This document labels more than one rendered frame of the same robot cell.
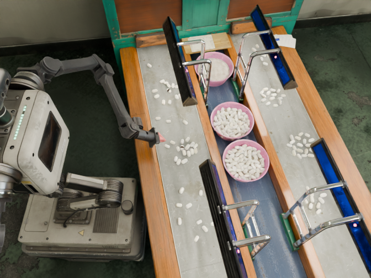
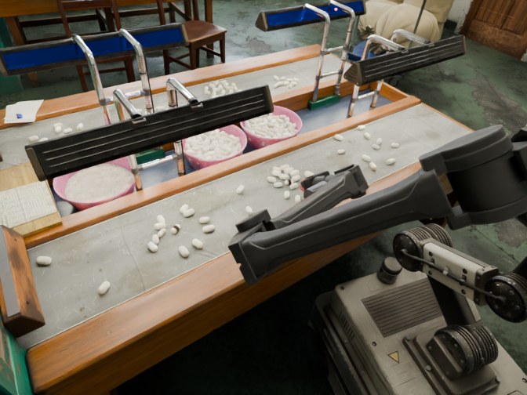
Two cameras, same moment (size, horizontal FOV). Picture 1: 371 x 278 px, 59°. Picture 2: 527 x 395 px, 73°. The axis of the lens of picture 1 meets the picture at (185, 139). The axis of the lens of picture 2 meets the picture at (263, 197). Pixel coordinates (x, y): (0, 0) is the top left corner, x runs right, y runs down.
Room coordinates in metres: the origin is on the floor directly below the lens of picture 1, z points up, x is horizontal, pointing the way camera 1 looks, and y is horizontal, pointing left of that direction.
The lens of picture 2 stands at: (1.38, 0.86, 1.57)
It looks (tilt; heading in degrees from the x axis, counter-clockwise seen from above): 44 degrees down; 246
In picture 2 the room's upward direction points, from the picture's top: 5 degrees clockwise
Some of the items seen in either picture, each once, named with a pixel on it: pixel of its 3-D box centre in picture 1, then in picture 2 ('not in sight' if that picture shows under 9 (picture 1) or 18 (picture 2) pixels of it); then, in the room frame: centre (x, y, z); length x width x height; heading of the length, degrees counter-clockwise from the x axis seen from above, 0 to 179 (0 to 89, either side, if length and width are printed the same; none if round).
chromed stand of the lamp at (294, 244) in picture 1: (317, 217); (321, 56); (0.48, -0.65, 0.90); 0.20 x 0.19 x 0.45; 14
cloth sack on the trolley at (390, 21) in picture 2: not in sight; (401, 29); (-1.34, -2.21, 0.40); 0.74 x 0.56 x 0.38; 11
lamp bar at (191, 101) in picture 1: (178, 58); (166, 123); (1.31, 0.05, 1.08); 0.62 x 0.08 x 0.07; 14
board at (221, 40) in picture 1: (206, 43); (23, 197); (1.75, -0.12, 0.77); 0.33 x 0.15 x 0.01; 104
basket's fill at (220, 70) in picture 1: (213, 71); (101, 188); (1.54, -0.18, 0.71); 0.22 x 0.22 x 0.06
